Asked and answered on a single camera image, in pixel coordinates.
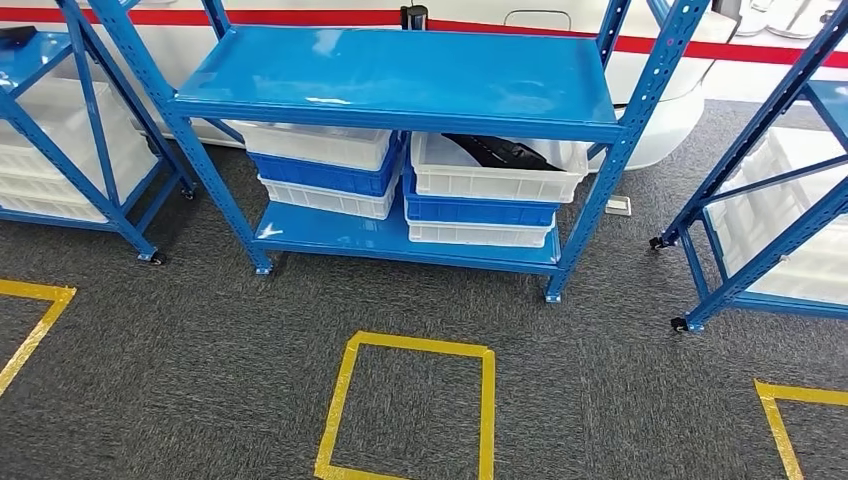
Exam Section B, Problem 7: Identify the black chrome stanchion post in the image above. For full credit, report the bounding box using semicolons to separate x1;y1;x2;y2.
398;3;431;32

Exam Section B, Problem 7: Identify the black plastic part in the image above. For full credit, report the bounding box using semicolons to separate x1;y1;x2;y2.
441;132;565;173

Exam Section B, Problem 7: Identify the black plastic bracket panel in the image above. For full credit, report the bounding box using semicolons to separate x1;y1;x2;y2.
0;25;38;50

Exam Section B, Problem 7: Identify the yellow floor tape square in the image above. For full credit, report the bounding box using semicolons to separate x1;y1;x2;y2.
312;329;498;480
754;378;848;480
0;278;79;399

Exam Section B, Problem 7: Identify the white car body red stripe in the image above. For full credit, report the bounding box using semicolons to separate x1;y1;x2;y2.
0;0;848;174

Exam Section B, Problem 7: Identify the blue metal shelf rack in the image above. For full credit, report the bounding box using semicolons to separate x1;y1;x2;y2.
86;0;712;305
648;0;848;335
0;0;197;267

